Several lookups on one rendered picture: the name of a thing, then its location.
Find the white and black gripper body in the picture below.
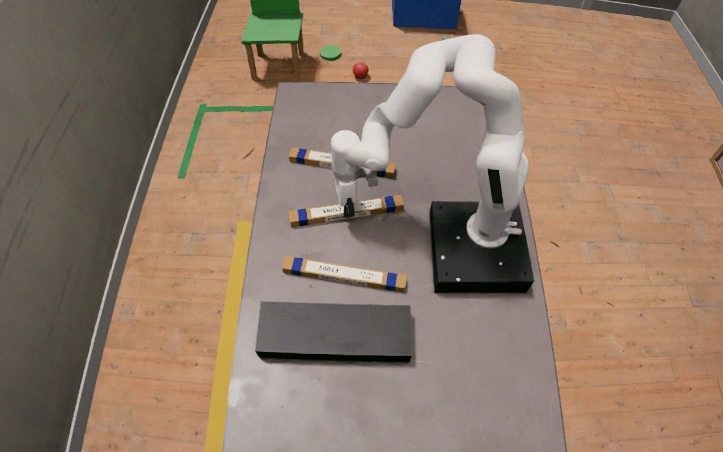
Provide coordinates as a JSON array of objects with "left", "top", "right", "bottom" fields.
[{"left": 333, "top": 175, "right": 356, "bottom": 207}]

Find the tan box with blue bands and white labels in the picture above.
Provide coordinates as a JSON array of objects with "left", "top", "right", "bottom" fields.
[{"left": 289, "top": 195, "right": 404, "bottom": 227}]

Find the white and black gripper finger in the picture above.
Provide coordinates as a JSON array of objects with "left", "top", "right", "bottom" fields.
[{"left": 343, "top": 198, "right": 354, "bottom": 218}]

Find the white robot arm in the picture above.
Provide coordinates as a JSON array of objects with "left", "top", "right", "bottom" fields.
[{"left": 331, "top": 35, "right": 529, "bottom": 248}]

